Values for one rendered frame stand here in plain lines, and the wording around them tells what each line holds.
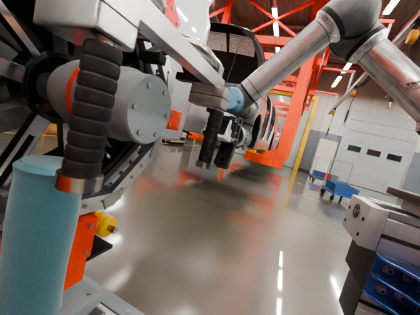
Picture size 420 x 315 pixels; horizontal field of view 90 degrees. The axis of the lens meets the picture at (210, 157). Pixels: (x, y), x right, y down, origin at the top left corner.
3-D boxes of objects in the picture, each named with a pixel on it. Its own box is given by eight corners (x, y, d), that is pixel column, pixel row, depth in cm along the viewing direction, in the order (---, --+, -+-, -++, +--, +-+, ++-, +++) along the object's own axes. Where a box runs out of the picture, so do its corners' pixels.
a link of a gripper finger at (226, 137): (221, 115, 51) (227, 120, 60) (215, 139, 52) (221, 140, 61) (234, 119, 50) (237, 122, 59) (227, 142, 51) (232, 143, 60)
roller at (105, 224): (55, 202, 72) (58, 185, 71) (121, 236, 62) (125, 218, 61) (36, 205, 67) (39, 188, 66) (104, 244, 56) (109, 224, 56)
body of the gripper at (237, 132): (214, 111, 61) (227, 117, 73) (207, 140, 62) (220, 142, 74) (239, 116, 59) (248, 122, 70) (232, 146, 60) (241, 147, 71)
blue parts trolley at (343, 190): (319, 191, 588) (329, 158, 577) (342, 198, 572) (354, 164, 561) (328, 200, 491) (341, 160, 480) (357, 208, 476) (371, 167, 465)
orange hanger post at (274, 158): (245, 158, 408) (282, 27, 380) (281, 169, 385) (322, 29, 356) (244, 159, 393) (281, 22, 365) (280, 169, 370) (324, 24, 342)
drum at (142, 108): (96, 127, 54) (107, 72, 52) (165, 149, 47) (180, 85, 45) (34, 119, 41) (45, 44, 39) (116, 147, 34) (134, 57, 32)
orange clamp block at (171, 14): (144, 40, 62) (160, 24, 66) (167, 42, 59) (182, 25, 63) (134, 14, 56) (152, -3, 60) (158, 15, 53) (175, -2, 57)
